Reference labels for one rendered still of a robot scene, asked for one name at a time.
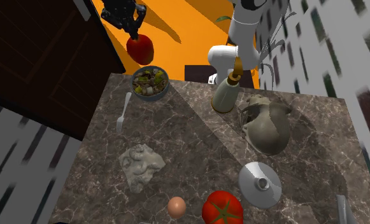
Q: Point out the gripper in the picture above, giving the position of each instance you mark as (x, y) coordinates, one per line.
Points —
(118, 12)

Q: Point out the red apple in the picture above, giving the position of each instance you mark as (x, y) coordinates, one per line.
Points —
(140, 49)

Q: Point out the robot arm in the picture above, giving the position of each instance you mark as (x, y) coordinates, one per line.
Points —
(236, 57)

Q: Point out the grey bowl of chopped food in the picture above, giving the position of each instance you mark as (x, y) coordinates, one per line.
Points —
(149, 83)

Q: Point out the silver fork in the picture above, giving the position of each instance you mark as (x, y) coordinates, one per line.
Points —
(123, 109)

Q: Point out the dark wooden cabinet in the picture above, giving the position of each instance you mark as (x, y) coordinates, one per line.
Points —
(42, 62)

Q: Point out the pale bottle with brown cap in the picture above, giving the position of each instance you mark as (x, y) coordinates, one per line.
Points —
(225, 94)

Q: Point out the pale carved stone fragment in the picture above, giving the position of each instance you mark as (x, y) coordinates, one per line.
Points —
(141, 166)

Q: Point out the beige clay jug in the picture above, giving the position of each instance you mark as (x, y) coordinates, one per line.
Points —
(268, 130)

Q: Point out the brown egg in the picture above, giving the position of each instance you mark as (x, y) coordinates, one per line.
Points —
(176, 207)

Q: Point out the grey round lid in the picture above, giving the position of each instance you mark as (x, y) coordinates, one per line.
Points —
(259, 186)

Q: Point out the red tomato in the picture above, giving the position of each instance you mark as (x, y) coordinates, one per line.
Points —
(222, 208)

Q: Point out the grey metal object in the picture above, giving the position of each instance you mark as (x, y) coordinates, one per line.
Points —
(343, 211)

